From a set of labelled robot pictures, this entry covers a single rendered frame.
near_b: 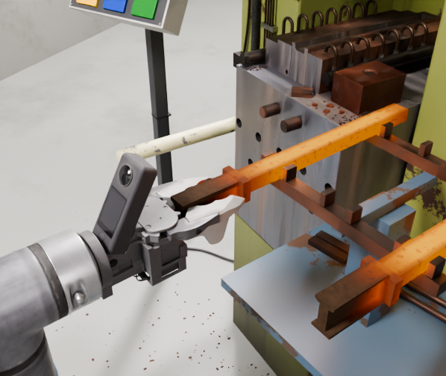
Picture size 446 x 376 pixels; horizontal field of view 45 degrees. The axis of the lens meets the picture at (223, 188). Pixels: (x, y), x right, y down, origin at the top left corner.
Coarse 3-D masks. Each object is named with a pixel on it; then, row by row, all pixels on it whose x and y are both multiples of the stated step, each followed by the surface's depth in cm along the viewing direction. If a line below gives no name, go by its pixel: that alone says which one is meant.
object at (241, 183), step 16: (384, 112) 88; (400, 112) 88; (336, 128) 83; (352, 128) 83; (368, 128) 84; (304, 144) 80; (320, 144) 80; (336, 144) 81; (352, 144) 83; (272, 160) 76; (288, 160) 76; (304, 160) 78; (224, 176) 72; (240, 176) 71; (256, 176) 72; (272, 176) 75; (192, 192) 69; (208, 192) 69; (224, 192) 71; (240, 192) 71; (176, 208) 68
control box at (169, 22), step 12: (72, 0) 151; (132, 0) 141; (168, 0) 136; (180, 0) 139; (84, 12) 152; (96, 12) 147; (108, 12) 145; (156, 12) 137; (168, 12) 137; (180, 12) 141; (132, 24) 147; (144, 24) 139; (156, 24) 137; (168, 24) 138; (180, 24) 143
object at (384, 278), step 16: (416, 240) 62; (432, 240) 62; (368, 256) 58; (400, 256) 59; (416, 256) 59; (432, 256) 60; (352, 272) 56; (368, 272) 56; (384, 272) 56; (400, 272) 57; (416, 272) 59; (336, 288) 54; (352, 288) 54; (368, 288) 54; (384, 288) 57; (400, 288) 56; (320, 304) 53; (336, 304) 52; (352, 304) 55; (368, 304) 57; (320, 320) 54; (336, 320) 55; (352, 320) 56
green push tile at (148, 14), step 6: (138, 0) 139; (144, 0) 138; (150, 0) 137; (156, 0) 137; (138, 6) 139; (144, 6) 138; (150, 6) 137; (156, 6) 137; (132, 12) 140; (138, 12) 139; (144, 12) 138; (150, 12) 137; (150, 18) 138
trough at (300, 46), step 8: (408, 16) 132; (416, 16) 133; (424, 16) 133; (376, 24) 127; (384, 24) 128; (392, 24) 130; (400, 24) 131; (344, 32) 123; (352, 32) 124; (360, 32) 125; (368, 32) 126; (312, 40) 119; (320, 40) 120; (328, 40) 121; (296, 48) 117
